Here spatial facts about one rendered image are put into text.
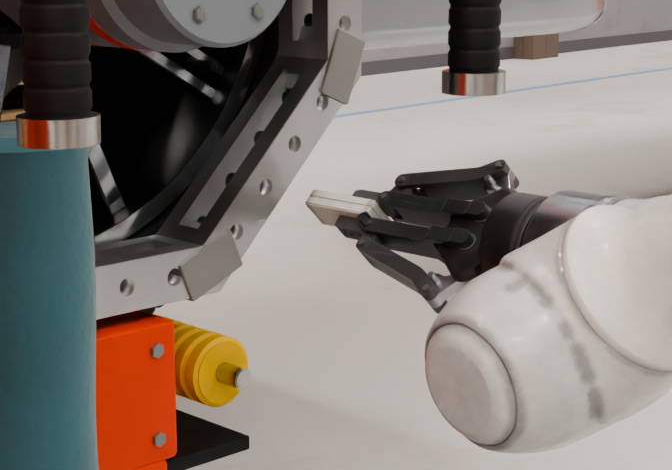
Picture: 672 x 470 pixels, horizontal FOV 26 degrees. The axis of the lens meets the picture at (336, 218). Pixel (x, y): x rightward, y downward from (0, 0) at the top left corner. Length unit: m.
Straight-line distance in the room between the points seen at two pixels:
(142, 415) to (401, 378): 1.77
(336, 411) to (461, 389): 1.87
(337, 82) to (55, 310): 0.40
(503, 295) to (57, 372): 0.28
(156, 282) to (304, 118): 0.19
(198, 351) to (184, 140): 0.19
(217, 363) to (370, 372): 1.72
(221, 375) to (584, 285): 0.45
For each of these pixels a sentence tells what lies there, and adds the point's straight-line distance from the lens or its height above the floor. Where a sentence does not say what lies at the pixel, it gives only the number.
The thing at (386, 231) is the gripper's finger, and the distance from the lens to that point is 1.11.
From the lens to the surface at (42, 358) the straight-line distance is 0.90.
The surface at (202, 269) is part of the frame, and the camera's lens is 1.13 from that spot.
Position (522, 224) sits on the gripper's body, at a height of 0.66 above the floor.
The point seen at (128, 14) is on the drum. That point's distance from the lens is 0.93.
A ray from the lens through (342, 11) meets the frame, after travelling 1.20.
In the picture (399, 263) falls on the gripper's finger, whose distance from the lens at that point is 1.09.
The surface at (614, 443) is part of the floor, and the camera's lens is 2.55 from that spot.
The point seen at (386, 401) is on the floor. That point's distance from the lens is 2.71.
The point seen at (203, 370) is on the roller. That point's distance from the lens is 1.16.
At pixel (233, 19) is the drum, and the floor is 0.80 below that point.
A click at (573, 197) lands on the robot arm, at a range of 1.01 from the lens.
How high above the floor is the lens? 0.86
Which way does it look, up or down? 11 degrees down
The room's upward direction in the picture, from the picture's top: straight up
